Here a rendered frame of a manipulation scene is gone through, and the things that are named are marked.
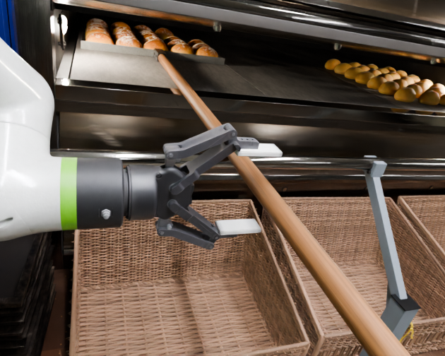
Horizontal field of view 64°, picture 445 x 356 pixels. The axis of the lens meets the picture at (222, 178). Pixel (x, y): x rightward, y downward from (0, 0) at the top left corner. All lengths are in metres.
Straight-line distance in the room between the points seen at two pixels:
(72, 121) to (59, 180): 0.60
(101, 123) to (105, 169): 0.58
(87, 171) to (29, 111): 0.10
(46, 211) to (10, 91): 0.14
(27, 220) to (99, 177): 0.09
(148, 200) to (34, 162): 0.14
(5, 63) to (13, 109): 0.05
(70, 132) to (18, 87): 0.56
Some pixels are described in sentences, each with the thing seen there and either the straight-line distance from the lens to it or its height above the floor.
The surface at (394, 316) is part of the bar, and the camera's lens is 0.87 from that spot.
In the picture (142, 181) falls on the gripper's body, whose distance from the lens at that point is 0.46.
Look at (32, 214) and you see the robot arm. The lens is 0.45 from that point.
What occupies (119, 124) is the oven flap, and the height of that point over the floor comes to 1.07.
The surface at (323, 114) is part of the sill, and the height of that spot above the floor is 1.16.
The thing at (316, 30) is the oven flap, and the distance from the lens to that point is 0.94.
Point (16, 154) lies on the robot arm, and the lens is 0.46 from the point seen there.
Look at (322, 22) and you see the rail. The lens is 0.95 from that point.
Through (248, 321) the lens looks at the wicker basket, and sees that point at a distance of 1.16.
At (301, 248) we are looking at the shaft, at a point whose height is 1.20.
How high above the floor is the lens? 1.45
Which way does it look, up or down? 28 degrees down
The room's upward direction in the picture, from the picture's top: 11 degrees clockwise
